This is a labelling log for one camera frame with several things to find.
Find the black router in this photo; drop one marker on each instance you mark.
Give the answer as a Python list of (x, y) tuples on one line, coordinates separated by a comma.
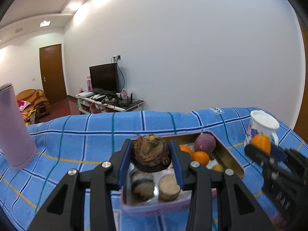
[(126, 101)]

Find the black television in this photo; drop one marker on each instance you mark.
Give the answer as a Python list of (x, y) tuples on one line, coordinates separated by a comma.
[(104, 78)]

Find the purple radish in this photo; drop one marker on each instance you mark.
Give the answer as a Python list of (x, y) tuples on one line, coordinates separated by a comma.
[(204, 143)]

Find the brown wooden door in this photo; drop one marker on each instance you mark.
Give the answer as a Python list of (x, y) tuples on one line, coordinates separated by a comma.
[(303, 101), (53, 74)]

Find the purple electric kettle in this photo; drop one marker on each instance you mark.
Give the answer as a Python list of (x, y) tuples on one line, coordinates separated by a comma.
[(14, 130)]

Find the wooden coffee table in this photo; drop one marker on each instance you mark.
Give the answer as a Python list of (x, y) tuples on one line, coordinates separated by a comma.
[(30, 116)]

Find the white television stand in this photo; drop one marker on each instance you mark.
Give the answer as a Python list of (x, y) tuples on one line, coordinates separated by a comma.
[(96, 104)]

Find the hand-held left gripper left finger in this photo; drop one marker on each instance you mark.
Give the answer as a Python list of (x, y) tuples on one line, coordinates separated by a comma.
[(125, 163)]

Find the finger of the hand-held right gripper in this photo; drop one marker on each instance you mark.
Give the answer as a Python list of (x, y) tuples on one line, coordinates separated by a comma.
[(256, 152), (279, 153)]

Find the blue plaid blanket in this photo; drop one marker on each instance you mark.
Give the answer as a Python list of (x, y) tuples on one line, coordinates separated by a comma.
[(84, 144)]

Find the pink floral pillow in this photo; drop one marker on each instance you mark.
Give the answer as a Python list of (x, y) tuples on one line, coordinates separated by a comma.
[(23, 104)]

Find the wall power outlet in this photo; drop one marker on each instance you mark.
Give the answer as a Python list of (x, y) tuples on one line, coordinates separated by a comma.
[(116, 57)]

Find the brown leather armchair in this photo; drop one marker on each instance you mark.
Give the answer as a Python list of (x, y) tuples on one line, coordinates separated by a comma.
[(38, 98)]

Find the white set-top device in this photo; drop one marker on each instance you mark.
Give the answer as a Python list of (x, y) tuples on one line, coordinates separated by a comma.
[(85, 93)]

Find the white floral mug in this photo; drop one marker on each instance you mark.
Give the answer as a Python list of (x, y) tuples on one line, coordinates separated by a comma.
[(255, 127)]

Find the large dark brown taro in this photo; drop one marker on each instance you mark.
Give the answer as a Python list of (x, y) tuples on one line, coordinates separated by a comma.
[(151, 154)]

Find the square ceiling light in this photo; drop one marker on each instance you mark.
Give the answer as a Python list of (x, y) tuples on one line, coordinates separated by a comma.
[(45, 23)]

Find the pink tin box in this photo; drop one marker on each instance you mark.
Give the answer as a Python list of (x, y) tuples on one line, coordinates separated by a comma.
[(231, 158)]

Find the oval orange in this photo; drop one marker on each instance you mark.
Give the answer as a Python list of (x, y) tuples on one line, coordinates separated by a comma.
[(186, 149)]

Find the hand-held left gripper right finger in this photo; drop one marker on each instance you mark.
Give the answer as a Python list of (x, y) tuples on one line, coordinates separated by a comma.
[(175, 163)]

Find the striped taro chunk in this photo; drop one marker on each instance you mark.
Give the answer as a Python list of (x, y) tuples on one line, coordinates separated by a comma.
[(142, 185)]

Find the large round orange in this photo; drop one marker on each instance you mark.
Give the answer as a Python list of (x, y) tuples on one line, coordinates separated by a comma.
[(201, 157)]

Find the small tan potato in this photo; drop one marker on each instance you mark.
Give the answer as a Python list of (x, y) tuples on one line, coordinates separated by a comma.
[(217, 168), (169, 187)]

